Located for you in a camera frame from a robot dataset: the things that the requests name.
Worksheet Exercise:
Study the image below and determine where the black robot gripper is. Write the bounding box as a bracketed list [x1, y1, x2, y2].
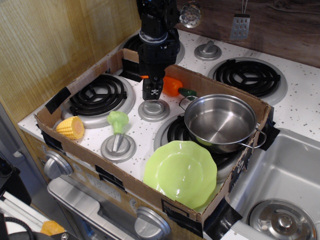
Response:
[137, 37, 181, 100]

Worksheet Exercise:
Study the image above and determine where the orange toy carrot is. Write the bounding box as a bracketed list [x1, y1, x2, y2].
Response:
[162, 76, 197, 97]

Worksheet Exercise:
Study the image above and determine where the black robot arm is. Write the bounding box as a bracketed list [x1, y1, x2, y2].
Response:
[136, 0, 181, 100]

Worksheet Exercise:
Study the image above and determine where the light green plastic plate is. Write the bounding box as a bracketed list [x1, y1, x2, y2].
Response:
[143, 140, 218, 210]

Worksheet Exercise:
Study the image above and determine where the silver stovetop knob centre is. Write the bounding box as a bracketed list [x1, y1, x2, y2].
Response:
[138, 99, 170, 123]

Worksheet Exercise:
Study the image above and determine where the silver stovetop knob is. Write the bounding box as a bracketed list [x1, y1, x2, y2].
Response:
[194, 40, 222, 61]
[138, 99, 170, 123]
[100, 133, 137, 163]

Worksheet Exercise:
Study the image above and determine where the front left black burner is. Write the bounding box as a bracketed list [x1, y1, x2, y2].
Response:
[69, 74, 129, 117]

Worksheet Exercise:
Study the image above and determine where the green toy broccoli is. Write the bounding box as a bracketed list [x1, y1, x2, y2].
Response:
[106, 111, 129, 135]

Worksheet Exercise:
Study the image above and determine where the back left black burner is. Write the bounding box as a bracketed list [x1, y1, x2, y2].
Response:
[123, 34, 143, 52]

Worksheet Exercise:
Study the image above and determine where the silver stovetop knob back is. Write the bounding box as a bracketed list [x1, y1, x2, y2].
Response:
[194, 40, 222, 61]

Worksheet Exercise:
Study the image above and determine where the silver stovetop knob front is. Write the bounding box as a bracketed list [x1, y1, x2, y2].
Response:
[100, 133, 137, 163]

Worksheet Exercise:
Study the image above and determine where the stainless steel pot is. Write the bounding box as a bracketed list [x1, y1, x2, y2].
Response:
[179, 94, 267, 154]

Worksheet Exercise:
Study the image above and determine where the hanging metal strainer ladle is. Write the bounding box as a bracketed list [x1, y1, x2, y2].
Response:
[179, 0, 202, 29]

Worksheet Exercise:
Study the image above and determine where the yellow toy corn cob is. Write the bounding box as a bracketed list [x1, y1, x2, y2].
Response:
[55, 116, 85, 140]

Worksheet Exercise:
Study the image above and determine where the brown cardboard fence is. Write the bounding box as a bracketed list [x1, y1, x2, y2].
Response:
[33, 47, 281, 239]

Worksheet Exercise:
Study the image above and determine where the back right black burner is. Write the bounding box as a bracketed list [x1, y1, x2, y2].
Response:
[212, 59, 281, 97]

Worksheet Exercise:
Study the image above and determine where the hanging metal spatula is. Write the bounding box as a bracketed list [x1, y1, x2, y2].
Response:
[229, 0, 251, 41]

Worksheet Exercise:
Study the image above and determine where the silver oven knob left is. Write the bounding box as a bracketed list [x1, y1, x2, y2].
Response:
[44, 150, 74, 180]

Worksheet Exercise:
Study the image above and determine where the silver oven knob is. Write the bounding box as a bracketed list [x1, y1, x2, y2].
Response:
[44, 150, 74, 180]
[134, 206, 171, 240]

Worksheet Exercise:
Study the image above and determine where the silver oven knob right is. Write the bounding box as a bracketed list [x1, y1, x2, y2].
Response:
[134, 206, 171, 240]

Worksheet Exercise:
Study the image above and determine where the silver sink basin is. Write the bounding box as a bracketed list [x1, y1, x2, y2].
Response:
[226, 128, 320, 240]

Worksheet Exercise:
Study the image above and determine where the orange object bottom left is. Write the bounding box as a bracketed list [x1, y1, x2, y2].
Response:
[40, 220, 65, 236]

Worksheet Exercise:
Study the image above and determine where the silver sink drain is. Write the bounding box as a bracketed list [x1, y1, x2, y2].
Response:
[247, 198, 318, 240]

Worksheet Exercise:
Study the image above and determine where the silver oven door handle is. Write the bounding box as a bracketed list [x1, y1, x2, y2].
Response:
[47, 177, 133, 240]

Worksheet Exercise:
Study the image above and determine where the black cable bottom left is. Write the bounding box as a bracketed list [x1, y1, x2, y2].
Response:
[0, 216, 36, 240]

